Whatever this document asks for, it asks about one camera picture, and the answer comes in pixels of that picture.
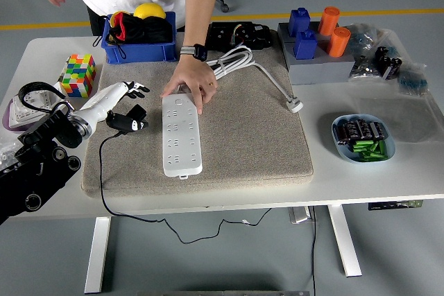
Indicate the yellow ball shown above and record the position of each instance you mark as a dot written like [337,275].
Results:
[149,10]

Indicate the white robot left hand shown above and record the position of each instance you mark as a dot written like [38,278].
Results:
[100,100]

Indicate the clear bag of blue parts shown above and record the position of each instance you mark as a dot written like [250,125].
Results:
[412,82]

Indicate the white table leg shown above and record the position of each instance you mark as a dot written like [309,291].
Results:
[97,254]
[345,240]

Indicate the grey peg block base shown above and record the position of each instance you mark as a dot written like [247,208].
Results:
[319,70]

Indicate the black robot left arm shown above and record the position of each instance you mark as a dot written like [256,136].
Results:
[41,157]

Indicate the blue square peg block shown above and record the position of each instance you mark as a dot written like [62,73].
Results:
[305,46]
[298,22]

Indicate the person's left hand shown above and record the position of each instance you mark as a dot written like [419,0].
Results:
[192,74]

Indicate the person's left forearm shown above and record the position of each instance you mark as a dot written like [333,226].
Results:
[201,5]

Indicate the clear bag of small resistors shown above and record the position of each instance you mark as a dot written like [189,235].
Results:
[364,36]

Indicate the colourful puzzle cube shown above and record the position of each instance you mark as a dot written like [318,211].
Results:
[81,70]

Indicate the white device with purple base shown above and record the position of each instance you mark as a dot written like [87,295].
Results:
[24,115]

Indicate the black wrist watch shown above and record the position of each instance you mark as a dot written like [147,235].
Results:
[199,51]

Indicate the blue plastic bin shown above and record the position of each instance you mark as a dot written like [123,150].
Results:
[138,53]

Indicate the black power adapter plug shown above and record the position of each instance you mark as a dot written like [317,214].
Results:
[137,112]

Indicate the grey-brown fabric mat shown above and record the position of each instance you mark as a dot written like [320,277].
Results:
[243,136]

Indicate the pile of green cylinders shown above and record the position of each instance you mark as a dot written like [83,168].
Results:
[369,152]

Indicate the black electronic socket module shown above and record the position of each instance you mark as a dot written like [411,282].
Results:
[222,34]

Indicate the white power strip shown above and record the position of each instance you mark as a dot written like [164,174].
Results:
[182,143]

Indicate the silver metal bracket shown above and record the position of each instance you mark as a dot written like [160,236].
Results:
[300,215]

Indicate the orange cylinder peg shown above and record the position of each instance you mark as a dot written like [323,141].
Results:
[327,20]
[338,42]

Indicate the large empty clear bag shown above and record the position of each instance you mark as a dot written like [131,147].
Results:
[409,119]

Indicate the light blue dish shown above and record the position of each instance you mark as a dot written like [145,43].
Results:
[347,157]

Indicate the clear bag of dark parts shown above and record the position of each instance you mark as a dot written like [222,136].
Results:
[364,69]

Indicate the black table control box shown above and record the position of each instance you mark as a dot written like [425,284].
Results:
[395,205]

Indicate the clear bag of black capacitors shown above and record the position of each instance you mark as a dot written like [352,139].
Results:
[388,62]

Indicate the pile of black capacitors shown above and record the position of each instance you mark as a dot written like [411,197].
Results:
[357,129]

